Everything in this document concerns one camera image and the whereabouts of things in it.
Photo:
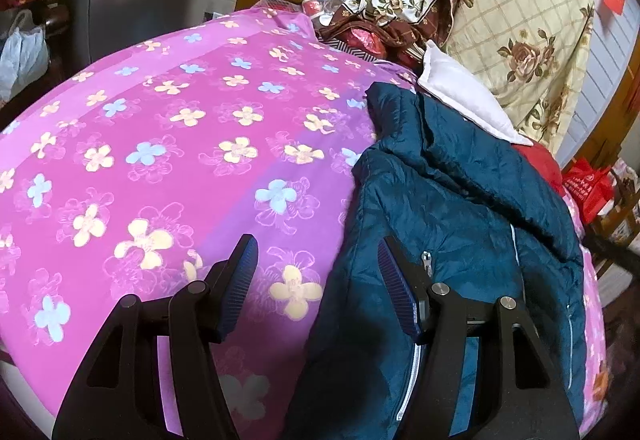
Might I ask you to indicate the red shopping bag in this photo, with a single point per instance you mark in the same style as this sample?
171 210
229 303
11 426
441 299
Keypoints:
587 185

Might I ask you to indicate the pink floral bed sheet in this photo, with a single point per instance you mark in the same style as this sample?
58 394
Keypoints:
150 145

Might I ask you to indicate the white plastic bag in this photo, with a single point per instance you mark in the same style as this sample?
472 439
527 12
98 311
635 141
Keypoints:
22 55

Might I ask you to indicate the red garment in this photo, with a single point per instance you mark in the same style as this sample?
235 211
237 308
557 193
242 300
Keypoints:
545 165

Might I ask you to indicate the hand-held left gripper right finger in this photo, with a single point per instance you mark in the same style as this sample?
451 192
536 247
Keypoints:
397 290

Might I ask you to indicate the clear plastic bag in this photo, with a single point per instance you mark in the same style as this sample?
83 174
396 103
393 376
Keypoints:
330 0

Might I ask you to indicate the cream floral quilt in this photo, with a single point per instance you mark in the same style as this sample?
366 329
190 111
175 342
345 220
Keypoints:
525 20

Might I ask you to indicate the teal puffer jacket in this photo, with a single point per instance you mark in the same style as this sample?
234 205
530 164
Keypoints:
450 200

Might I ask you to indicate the white pillow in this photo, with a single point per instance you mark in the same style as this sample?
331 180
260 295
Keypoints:
465 95

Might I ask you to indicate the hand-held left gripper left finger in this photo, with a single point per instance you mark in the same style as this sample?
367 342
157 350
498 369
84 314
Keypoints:
235 290

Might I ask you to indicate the red shiny packet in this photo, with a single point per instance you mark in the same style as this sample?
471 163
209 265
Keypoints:
365 43

